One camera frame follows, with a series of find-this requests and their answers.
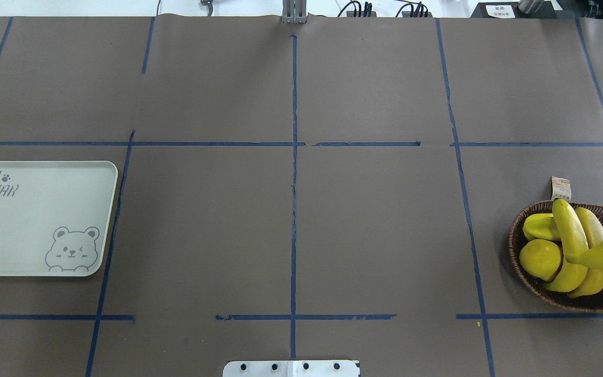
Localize brown woven wicker basket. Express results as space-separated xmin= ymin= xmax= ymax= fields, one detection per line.
xmin=507 ymin=200 xmax=603 ymax=314

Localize paper price tag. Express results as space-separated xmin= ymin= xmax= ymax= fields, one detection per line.
xmin=551 ymin=176 xmax=572 ymax=202

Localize yellow starfruit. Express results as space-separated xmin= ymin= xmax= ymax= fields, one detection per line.
xmin=522 ymin=213 xmax=562 ymax=241

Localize yellow lemon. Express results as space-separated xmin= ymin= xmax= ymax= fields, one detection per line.
xmin=519 ymin=239 xmax=562 ymax=282

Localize white rectangular bear tray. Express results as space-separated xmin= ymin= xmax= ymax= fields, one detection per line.
xmin=0 ymin=161 xmax=119 ymax=277

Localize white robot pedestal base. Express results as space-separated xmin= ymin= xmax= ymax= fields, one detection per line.
xmin=222 ymin=360 xmax=361 ymax=376

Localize aluminium frame post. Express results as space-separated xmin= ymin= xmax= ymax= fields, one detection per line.
xmin=282 ymin=0 xmax=308 ymax=25

